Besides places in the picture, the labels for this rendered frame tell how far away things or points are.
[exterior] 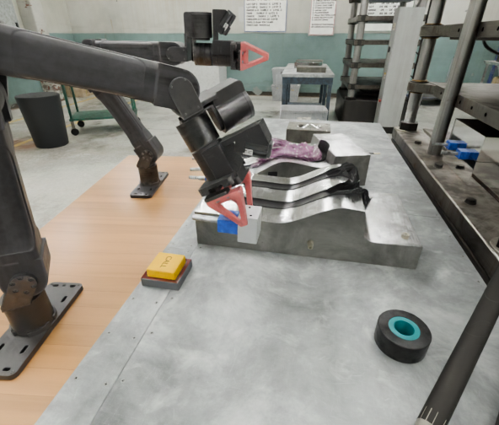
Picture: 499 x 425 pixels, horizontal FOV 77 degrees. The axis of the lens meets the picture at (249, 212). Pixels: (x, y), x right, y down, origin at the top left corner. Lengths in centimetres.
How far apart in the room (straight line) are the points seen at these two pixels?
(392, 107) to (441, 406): 470
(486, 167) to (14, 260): 131
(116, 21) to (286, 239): 846
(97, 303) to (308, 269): 43
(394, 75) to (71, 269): 466
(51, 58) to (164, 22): 800
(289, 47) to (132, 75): 742
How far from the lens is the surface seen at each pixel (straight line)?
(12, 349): 66
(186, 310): 62
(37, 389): 61
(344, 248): 73
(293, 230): 71
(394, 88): 502
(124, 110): 105
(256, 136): 50
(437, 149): 162
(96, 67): 49
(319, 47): 786
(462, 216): 113
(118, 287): 71
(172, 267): 66
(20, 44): 49
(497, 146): 132
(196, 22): 96
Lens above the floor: 124
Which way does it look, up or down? 29 degrees down
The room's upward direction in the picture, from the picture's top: straight up
